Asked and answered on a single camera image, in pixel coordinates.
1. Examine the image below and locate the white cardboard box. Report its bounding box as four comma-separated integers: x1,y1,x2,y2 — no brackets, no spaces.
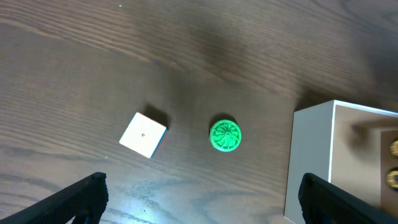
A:
284,100,397,223

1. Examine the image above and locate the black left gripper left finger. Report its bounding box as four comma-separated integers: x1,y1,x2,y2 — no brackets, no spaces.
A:
1,172,109,224

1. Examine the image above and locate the colourful puzzle cube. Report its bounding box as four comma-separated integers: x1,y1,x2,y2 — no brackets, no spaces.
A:
119,112,167,158

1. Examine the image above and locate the green round spinner toy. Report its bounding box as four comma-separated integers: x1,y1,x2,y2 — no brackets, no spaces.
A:
209,119,242,152

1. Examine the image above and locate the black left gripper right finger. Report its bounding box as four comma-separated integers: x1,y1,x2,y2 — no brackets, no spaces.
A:
298,173,397,224

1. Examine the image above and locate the yellow grey toy truck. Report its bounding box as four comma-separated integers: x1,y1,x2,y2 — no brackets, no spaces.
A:
387,139,398,191

